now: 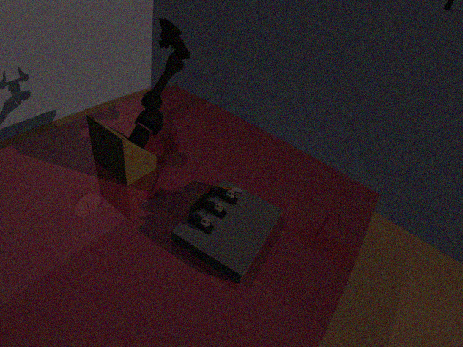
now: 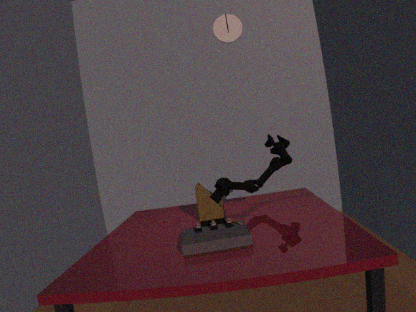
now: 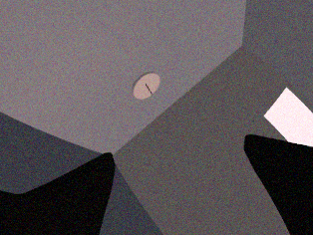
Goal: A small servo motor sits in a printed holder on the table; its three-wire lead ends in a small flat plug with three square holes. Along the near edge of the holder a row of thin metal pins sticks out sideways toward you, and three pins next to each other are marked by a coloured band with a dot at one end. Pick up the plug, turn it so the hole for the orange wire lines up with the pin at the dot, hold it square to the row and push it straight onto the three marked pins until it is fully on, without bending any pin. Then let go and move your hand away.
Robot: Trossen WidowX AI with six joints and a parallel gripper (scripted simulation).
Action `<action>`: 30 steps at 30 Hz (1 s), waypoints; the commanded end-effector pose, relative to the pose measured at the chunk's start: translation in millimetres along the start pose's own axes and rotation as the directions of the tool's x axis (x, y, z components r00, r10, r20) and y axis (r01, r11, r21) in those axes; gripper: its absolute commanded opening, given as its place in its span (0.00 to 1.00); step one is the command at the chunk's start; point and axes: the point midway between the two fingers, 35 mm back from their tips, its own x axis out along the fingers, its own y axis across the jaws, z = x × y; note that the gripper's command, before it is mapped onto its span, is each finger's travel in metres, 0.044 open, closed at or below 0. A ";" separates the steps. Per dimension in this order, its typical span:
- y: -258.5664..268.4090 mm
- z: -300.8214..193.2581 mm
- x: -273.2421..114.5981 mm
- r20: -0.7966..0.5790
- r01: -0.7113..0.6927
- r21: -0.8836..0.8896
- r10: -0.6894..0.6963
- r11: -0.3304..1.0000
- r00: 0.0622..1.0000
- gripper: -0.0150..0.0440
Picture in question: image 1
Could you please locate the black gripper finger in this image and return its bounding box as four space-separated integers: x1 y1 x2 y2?
158 18 172 34
164 18 178 30

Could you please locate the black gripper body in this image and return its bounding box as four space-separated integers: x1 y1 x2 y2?
160 29 184 50

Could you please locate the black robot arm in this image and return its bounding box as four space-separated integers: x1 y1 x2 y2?
125 38 191 150

